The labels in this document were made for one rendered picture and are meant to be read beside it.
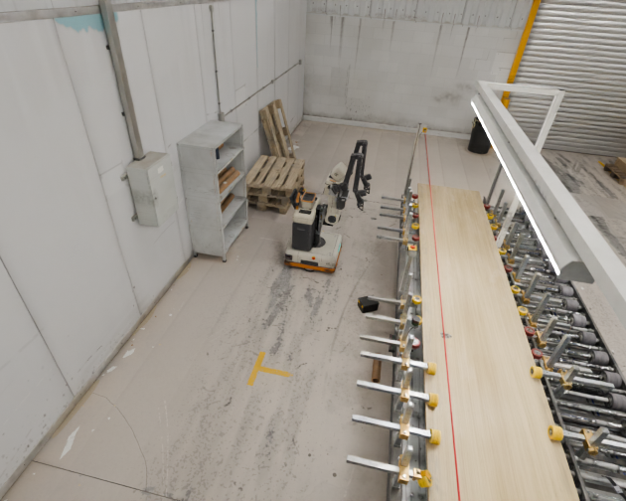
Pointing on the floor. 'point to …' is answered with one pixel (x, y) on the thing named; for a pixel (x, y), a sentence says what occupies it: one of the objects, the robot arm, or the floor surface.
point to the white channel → (570, 214)
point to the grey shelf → (229, 221)
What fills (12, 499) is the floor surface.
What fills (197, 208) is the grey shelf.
